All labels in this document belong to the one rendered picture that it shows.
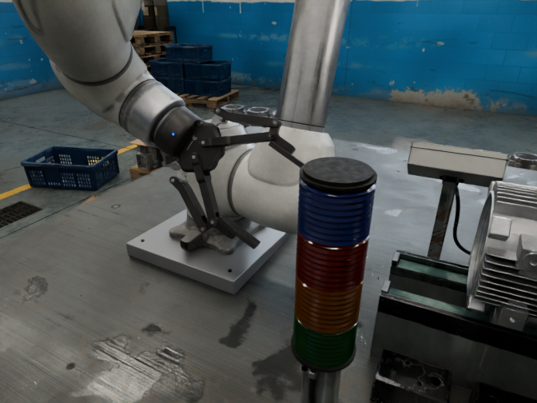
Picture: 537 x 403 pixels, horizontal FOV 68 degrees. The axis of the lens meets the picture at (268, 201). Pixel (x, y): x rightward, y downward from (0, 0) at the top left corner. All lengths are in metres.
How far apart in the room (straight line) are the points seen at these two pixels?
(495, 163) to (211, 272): 0.59
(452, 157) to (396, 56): 5.55
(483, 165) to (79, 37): 0.69
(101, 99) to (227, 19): 6.90
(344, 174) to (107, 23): 0.34
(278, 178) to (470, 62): 5.60
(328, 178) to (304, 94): 0.47
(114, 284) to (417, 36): 5.77
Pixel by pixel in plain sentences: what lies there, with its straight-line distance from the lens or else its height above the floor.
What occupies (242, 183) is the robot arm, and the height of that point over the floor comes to 1.01.
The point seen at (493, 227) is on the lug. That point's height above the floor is 1.08.
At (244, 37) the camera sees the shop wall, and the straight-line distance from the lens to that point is 7.32.
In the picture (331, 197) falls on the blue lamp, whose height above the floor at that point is 1.21.
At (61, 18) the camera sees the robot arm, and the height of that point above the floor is 1.32.
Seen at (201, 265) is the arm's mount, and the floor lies 0.83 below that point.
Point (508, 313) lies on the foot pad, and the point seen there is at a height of 0.98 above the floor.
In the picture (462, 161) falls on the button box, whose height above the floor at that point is 1.07.
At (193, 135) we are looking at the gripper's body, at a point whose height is 1.16.
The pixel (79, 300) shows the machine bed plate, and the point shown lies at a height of 0.80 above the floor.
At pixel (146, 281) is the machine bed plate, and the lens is 0.90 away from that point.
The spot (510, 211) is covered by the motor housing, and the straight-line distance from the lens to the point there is 0.60.
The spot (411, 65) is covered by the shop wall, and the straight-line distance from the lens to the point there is 6.33.
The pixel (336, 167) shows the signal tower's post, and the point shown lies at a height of 1.22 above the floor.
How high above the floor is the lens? 1.33
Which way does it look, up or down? 27 degrees down
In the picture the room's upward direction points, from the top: straight up
